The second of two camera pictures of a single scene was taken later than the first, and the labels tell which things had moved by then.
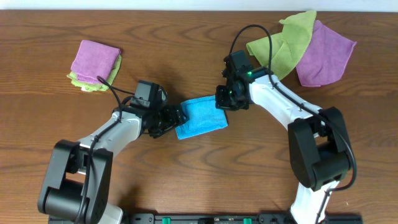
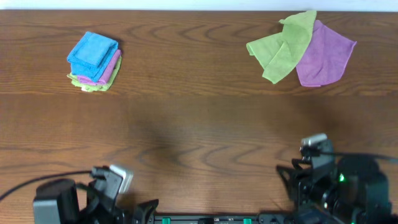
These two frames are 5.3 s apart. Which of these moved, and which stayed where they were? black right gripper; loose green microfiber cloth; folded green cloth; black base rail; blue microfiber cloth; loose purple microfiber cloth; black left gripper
Moved: black left gripper; black right gripper; blue microfiber cloth
Stayed: folded green cloth; loose green microfiber cloth; loose purple microfiber cloth; black base rail
